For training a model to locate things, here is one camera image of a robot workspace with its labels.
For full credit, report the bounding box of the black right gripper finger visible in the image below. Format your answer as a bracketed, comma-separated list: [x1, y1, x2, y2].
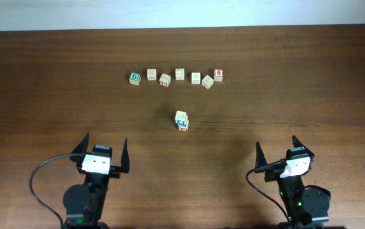
[291, 135, 315, 159]
[254, 142, 268, 173]

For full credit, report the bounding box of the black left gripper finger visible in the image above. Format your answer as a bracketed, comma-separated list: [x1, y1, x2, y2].
[121, 138, 130, 174]
[70, 132, 90, 162]

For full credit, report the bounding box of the green R wooden block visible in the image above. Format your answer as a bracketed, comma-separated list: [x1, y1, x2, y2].
[178, 127, 188, 132]

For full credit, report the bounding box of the blue edged wooden block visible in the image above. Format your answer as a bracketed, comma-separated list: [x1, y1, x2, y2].
[179, 120, 189, 128]

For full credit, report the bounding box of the blue lettered wooden block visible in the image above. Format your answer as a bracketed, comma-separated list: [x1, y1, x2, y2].
[174, 111, 188, 125]

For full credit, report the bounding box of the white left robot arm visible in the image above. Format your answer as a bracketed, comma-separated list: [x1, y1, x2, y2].
[62, 134, 130, 228]

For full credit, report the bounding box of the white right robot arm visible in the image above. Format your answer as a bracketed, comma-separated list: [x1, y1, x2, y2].
[252, 136, 331, 228]

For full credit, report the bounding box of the green B wooden block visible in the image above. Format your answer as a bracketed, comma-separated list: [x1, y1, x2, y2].
[129, 73, 141, 85]

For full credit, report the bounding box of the red U wooden block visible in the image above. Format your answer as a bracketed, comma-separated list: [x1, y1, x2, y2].
[159, 73, 171, 87]

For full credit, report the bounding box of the plain wooden block number five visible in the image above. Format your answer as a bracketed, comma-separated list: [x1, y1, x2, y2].
[147, 69, 156, 81]

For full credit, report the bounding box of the red nine wooden block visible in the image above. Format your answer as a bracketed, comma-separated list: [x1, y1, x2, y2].
[214, 69, 224, 82]

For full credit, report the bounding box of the yellow edged wooden block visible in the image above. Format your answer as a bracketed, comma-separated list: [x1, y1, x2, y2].
[201, 75, 214, 89]

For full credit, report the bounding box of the red A wooden block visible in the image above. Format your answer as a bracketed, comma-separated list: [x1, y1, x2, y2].
[175, 68, 185, 81]

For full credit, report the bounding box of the red I wooden block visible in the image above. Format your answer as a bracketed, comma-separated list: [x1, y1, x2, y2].
[191, 73, 201, 85]

